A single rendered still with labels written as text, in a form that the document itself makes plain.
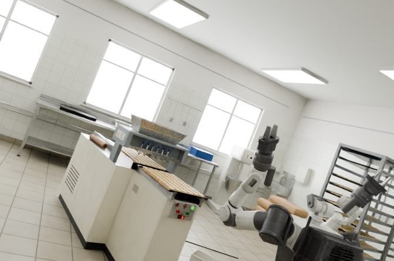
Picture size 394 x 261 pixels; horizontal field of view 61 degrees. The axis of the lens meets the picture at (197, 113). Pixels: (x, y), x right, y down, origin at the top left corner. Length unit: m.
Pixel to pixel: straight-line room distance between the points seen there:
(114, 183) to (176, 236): 0.79
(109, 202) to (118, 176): 0.25
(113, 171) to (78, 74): 3.44
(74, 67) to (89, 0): 1.21
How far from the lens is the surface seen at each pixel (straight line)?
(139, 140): 3.33
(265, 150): 1.55
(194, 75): 6.90
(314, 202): 1.68
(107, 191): 3.29
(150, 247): 2.87
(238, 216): 1.68
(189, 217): 2.89
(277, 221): 1.54
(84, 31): 6.46
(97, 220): 3.38
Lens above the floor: 1.47
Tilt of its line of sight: 2 degrees up
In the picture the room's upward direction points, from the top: 21 degrees clockwise
